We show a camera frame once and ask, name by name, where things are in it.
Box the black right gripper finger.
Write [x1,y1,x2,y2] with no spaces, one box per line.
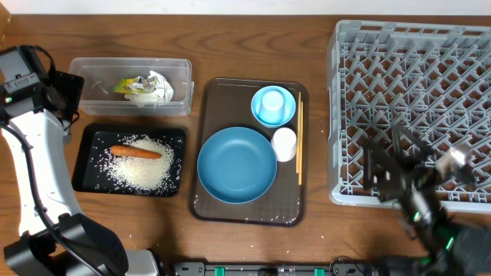
[390,124,434,169]
[363,140,387,190]

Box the yellow foil snack wrapper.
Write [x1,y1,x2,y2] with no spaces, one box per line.
[112,77,149,94]

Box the orange carrot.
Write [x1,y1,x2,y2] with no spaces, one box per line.
[110,146,161,159]

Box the white cup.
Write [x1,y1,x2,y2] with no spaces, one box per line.
[271,127,297,163]

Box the white paper napkin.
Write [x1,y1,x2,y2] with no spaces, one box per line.
[124,71,174,107]

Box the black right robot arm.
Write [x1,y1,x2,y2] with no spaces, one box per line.
[363,125,490,275]

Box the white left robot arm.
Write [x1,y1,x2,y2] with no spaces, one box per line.
[1,71,160,275]

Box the grey dishwasher rack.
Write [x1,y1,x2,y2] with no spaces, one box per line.
[327,20,490,213]

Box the black waste tray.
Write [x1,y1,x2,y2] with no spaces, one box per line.
[71,123,186,197]

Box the clear plastic bin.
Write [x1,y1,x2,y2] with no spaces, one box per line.
[69,57,194,117]

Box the right wooden chopstick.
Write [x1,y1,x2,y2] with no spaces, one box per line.
[298,101,304,186]

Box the wooden chopstick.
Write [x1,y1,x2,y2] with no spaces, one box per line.
[298,101,304,186]
[295,91,302,174]

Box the left wooden chopstick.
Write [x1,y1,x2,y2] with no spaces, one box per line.
[295,91,302,174]

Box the light blue small bowl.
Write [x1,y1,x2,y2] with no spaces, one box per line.
[251,86,296,128]

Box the pile of white rice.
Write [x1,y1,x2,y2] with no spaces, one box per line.
[97,135,176,192]

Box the light blue cup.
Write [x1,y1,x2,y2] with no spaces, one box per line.
[258,90,285,125]

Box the large blue plate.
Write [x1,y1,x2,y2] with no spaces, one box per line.
[196,126,278,204]

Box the dark brown serving tray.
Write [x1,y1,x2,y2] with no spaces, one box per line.
[189,78,308,227]

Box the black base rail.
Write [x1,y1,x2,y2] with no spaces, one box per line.
[169,259,381,276]

